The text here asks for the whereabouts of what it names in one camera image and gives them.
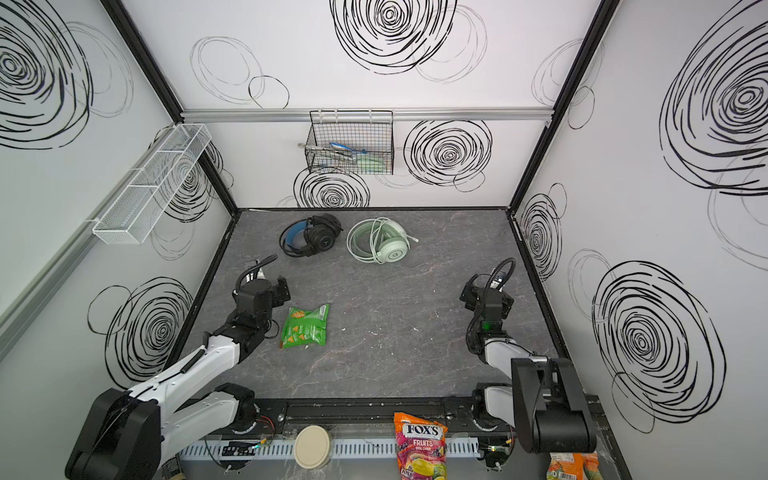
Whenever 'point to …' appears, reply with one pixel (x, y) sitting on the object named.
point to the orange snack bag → (573, 466)
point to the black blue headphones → (314, 234)
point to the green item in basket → (368, 164)
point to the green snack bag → (305, 327)
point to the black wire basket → (351, 142)
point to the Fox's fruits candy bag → (421, 448)
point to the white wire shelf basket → (142, 201)
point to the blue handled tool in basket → (342, 147)
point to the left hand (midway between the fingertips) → (268, 280)
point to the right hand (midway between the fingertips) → (485, 285)
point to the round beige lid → (312, 447)
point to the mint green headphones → (384, 240)
